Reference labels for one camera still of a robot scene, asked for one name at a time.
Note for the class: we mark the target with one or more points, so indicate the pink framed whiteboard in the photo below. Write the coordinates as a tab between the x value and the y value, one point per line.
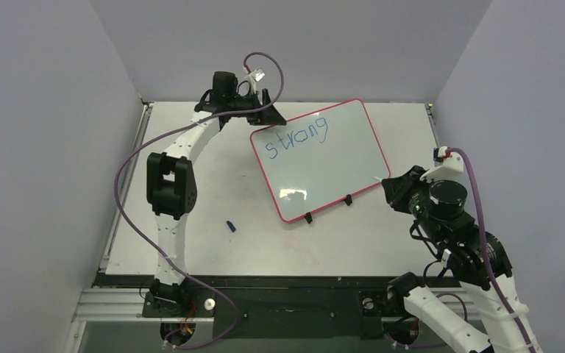
318	158

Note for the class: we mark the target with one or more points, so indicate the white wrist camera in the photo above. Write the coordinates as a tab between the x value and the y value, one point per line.
448	165
253	77

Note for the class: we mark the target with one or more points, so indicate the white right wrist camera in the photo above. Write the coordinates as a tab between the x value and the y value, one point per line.
448	165

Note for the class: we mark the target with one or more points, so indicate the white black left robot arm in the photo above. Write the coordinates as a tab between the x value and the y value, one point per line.
170	179

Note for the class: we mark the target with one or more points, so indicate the blue marker cap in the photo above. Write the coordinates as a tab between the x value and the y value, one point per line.
231	226

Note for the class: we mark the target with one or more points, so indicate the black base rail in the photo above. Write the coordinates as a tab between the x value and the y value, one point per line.
271	307

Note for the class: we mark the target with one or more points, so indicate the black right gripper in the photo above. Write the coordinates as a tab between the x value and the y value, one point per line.
399	185

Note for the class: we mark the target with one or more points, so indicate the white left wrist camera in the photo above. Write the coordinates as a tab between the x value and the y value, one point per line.
253	77

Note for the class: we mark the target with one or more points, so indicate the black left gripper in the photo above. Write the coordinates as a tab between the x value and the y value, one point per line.
268	116

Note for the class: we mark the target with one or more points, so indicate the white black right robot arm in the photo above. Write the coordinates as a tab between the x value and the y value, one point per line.
476	259

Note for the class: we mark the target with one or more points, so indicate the aluminium frame rail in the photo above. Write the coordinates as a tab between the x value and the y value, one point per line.
126	305

